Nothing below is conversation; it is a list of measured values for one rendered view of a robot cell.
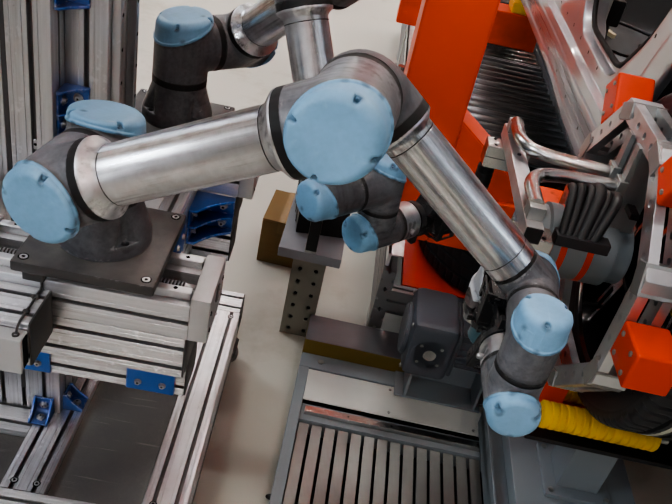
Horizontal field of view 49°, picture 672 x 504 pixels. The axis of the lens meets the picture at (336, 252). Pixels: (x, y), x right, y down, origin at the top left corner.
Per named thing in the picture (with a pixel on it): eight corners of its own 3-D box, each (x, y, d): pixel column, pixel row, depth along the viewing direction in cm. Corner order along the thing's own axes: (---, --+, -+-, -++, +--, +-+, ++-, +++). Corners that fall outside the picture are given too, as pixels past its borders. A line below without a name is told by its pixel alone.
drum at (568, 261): (613, 303, 143) (644, 243, 135) (505, 280, 143) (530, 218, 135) (599, 263, 155) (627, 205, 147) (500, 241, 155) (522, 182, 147)
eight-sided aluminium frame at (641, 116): (592, 453, 137) (734, 203, 107) (557, 446, 137) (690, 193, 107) (552, 283, 183) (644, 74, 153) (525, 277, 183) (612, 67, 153)
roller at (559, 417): (665, 460, 153) (677, 441, 150) (525, 430, 153) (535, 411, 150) (657, 439, 158) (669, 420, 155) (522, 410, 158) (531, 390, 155)
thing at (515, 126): (614, 188, 139) (638, 137, 133) (514, 165, 139) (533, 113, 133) (597, 147, 154) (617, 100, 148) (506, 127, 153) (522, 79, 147)
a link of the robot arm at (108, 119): (157, 177, 123) (161, 101, 115) (120, 216, 112) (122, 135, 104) (88, 158, 124) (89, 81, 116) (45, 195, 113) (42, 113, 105)
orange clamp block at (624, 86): (651, 120, 147) (656, 79, 149) (612, 112, 147) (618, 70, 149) (635, 133, 154) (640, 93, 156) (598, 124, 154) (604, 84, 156)
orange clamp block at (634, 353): (652, 360, 125) (666, 398, 117) (606, 350, 124) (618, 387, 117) (670, 328, 121) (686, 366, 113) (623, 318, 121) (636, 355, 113)
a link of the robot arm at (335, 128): (73, 207, 114) (415, 130, 96) (17, 258, 102) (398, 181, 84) (34, 136, 109) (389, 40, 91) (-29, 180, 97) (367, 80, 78)
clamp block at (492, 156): (523, 176, 154) (532, 153, 151) (481, 166, 154) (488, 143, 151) (521, 165, 158) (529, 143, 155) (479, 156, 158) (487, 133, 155)
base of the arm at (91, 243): (41, 251, 117) (39, 197, 112) (75, 203, 130) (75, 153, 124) (137, 270, 118) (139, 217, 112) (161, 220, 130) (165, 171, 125)
